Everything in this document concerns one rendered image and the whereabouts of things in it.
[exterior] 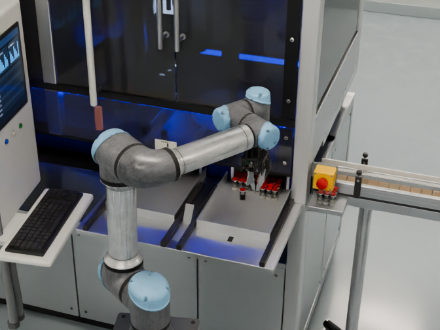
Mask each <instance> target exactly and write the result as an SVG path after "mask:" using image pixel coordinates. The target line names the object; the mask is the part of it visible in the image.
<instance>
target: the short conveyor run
mask: <svg viewBox="0 0 440 330"><path fill-rule="evenodd" d="M368 155H369V154H368V153H366V152H364V153H363V157H364V158H362V159H361V164H357V163H353V162H345V161H341V160H333V159H328V158H322V162H324V163H328V164H336V165H338V172H337V182H336V183H335V186H337V187H338V188H339V189H338V191H339V192H338V195H341V196H348V203H347V205H349V206H356V207H360V208H367V209H371V210H378V211H385V212H389V213H396V214H400V215H407V216H411V217H417V218H422V219H429V220H432V221H440V177H435V176H431V175H424V174H416V173H412V172H404V171H400V170H393V169H388V168H381V167H376V166H369V165H368V158H367V157H368Z"/></svg>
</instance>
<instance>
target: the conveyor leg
mask: <svg viewBox="0 0 440 330"><path fill-rule="evenodd" d="M357 208H359V213H358V220H357V231H356V242H355V248H354V259H353V265H352V277H351V282H350V294H349V300H348V311H347V317H346V328H345V330H358V323H359V313H360V307H361V297H362V291H363V281H364V275H365V265H366V259H367V249H368V243H369V233H370V228H371V217H372V212H373V210H371V209H367V208H360V207H357Z"/></svg>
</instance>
